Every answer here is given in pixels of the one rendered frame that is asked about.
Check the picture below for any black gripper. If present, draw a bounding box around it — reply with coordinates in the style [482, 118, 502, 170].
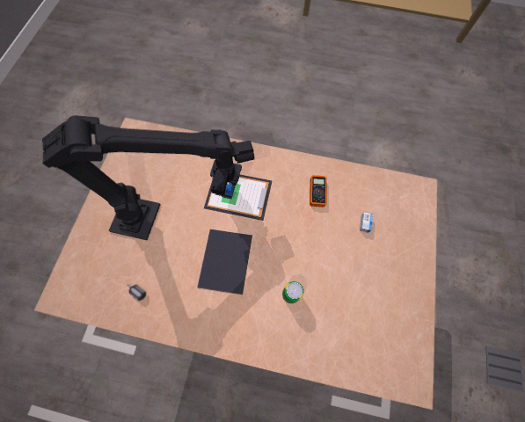
[210, 161, 242, 185]

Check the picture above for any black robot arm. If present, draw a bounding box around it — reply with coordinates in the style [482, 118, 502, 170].
[42, 115, 254, 233]

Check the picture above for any orange digital multimeter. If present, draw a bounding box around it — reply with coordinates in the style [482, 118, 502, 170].
[310, 176, 326, 207]

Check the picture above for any small blue and white box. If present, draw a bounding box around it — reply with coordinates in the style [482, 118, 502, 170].
[360, 212, 373, 233]

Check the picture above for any blue self-inking stamp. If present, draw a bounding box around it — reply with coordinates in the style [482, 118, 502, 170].
[222, 182, 236, 199]

